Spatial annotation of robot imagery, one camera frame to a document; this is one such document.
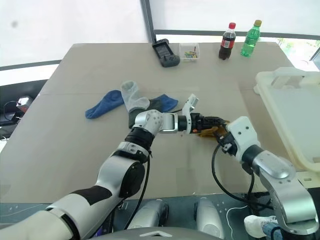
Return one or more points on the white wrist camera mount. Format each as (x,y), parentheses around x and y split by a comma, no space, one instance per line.
(242,130)
(191,101)

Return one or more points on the cola bottle with red cap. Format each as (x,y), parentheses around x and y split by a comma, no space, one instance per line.
(227,42)

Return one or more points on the grey window frame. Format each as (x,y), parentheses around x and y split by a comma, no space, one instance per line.
(149,20)

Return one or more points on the clear plastic box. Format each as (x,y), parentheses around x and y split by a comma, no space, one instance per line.
(189,51)

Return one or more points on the green bottle with yellow cap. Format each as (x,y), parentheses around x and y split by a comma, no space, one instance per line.
(250,40)

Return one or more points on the white sneaker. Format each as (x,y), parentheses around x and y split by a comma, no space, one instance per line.
(255,225)

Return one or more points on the silver rounded shell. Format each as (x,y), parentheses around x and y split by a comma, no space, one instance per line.
(208,217)
(147,213)

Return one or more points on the blue sock with dark band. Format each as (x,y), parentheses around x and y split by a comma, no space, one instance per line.
(165,102)

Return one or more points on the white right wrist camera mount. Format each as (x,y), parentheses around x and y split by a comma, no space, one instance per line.
(242,130)

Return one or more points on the light grey sock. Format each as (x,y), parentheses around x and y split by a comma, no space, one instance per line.
(130,96)

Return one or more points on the dark grey rounded housing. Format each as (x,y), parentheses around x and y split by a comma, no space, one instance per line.
(150,233)

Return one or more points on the colourful small pieces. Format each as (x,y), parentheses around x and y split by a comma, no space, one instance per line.
(190,53)

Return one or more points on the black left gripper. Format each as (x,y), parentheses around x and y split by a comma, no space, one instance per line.
(200,122)

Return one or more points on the dark grey handheld controller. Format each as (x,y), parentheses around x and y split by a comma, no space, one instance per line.
(166,53)

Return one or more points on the red and black device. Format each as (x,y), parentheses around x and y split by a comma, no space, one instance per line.
(23,103)

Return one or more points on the plain blue sock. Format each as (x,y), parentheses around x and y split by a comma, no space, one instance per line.
(105,103)

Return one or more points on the yellow knitted sock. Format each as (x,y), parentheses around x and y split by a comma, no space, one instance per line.
(207,132)

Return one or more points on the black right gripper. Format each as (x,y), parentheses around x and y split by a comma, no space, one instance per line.
(227,146)

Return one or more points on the white plastic bin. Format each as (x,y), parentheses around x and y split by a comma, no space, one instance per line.
(287,105)

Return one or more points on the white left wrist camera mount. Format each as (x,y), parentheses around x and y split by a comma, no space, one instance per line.
(191,101)

